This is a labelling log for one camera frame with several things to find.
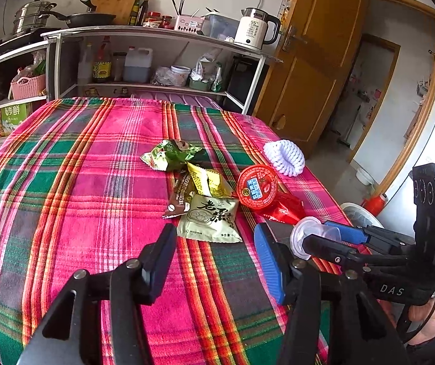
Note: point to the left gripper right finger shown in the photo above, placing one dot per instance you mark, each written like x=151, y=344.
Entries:
x=291, y=282

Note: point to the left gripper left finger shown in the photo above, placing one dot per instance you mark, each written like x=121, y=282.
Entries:
x=136, y=283

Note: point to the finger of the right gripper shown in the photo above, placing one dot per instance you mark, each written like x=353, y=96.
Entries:
x=348, y=231
x=350, y=258

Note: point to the clear plastic cup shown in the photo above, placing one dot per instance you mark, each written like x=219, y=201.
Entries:
x=308, y=226

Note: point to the pale green snack packet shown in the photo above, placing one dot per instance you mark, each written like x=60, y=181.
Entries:
x=210, y=220

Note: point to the brown chocolate bar wrapper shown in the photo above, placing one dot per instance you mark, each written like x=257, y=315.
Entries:
x=181, y=197

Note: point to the white foam fruit net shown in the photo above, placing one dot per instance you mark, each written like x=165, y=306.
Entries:
x=286, y=157

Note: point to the small yellow snack packet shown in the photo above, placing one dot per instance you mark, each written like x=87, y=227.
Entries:
x=209, y=183

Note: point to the green pea snack bag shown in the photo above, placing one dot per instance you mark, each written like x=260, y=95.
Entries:
x=170, y=155

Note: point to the white trash bin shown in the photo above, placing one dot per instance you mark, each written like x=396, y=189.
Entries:
x=359, y=216

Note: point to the person's right hand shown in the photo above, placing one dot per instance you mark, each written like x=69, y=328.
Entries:
x=426, y=316

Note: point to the plaid pink green tablecloth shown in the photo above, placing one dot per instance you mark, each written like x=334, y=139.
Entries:
x=75, y=194

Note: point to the pink storage bin lid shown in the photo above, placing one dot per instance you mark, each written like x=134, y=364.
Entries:
x=177, y=98

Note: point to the wooden door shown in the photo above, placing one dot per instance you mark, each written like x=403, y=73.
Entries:
x=315, y=56

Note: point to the green milk carton box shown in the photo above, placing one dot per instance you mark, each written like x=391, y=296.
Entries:
x=13, y=116

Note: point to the clear plastic bottle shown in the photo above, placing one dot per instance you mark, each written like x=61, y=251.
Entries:
x=85, y=66

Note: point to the white round tub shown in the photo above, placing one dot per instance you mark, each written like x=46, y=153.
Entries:
x=179, y=75

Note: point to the white vinegar jug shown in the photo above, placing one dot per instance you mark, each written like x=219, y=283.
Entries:
x=137, y=65

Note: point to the soy sauce bottle yellow label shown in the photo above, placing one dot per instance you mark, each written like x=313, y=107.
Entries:
x=103, y=61

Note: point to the white metal shelf rack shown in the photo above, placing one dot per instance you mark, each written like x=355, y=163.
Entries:
x=120, y=61

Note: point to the pink plastic basket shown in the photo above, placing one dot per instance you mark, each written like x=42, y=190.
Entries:
x=26, y=87

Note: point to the white electric kettle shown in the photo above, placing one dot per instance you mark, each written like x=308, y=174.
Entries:
x=253, y=28

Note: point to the pink utensil holder box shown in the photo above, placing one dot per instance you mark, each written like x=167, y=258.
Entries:
x=189, y=24

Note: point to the black frying pan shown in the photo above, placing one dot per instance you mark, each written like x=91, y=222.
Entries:
x=90, y=18

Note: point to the clear plastic storage container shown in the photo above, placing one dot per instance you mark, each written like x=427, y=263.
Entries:
x=218, y=26

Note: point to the black induction cooktop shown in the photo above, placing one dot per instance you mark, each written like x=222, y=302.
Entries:
x=15, y=42

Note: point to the stainless steel steamer pot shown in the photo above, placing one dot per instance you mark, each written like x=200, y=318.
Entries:
x=30, y=16

